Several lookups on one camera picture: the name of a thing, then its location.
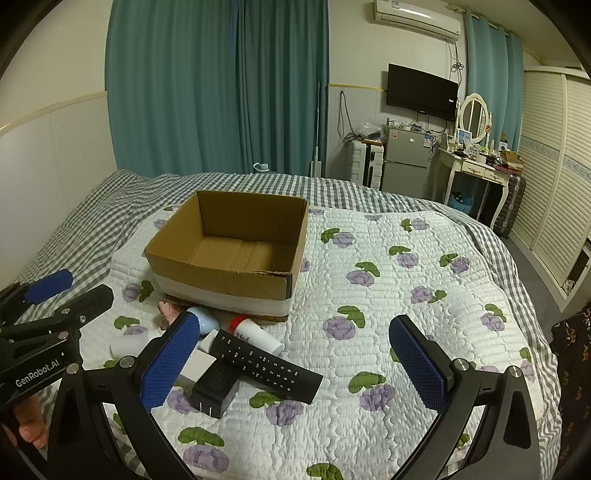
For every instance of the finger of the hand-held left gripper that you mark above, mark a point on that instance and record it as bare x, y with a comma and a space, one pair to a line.
48, 285
87, 304

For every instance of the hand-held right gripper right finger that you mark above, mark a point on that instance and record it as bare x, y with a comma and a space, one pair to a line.
415, 364

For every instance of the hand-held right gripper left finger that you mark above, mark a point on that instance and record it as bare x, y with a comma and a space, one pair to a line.
171, 360

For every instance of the small white box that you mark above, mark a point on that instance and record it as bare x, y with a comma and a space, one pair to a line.
207, 340

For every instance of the white cup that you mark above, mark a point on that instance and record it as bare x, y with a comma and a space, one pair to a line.
131, 344

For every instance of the red patterned pouch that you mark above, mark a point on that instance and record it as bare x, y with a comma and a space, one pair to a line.
168, 314

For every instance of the black power adapter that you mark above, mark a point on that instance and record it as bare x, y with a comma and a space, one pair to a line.
214, 387

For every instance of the light blue earbud case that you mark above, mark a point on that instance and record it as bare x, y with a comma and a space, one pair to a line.
207, 321

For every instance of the white bottle with red cap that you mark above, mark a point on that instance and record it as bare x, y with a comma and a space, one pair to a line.
258, 339

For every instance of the brown cardboard box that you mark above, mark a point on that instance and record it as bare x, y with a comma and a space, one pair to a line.
221, 281

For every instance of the black remote control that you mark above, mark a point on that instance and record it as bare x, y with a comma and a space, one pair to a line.
268, 369

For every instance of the person's left hand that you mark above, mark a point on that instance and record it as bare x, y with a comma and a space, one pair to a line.
30, 429

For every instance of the grey checked bedsheet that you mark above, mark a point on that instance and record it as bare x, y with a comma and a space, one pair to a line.
92, 217

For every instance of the dark patterned cloth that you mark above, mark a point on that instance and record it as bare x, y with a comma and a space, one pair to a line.
575, 369

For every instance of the blue basket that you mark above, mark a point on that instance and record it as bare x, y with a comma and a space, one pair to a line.
461, 201

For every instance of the dark suitcase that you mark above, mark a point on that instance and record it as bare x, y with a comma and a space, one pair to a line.
512, 203

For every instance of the grey fridge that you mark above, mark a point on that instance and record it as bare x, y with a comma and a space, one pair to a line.
406, 161

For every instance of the white dressing table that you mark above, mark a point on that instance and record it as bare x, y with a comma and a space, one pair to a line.
471, 168

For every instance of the white ribbed suitcase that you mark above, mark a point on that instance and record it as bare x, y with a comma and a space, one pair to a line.
362, 164

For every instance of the large water bottle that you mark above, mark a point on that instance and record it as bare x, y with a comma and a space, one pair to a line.
261, 167

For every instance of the clear plastic bag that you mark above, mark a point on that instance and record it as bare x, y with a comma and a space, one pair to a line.
367, 130

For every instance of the cream slatted wardrobe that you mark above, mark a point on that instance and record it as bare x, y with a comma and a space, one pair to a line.
554, 161

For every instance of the white pole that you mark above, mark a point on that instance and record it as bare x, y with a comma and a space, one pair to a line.
316, 138

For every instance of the wide teal curtain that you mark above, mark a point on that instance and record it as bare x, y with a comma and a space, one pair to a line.
207, 83

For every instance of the white oval mirror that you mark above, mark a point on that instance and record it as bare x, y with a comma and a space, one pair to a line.
474, 115

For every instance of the narrow teal curtain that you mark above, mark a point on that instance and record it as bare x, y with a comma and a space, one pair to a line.
491, 69

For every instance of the white air conditioner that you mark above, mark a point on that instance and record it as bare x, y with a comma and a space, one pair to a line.
415, 18

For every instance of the black wall television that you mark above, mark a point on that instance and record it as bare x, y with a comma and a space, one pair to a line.
420, 92

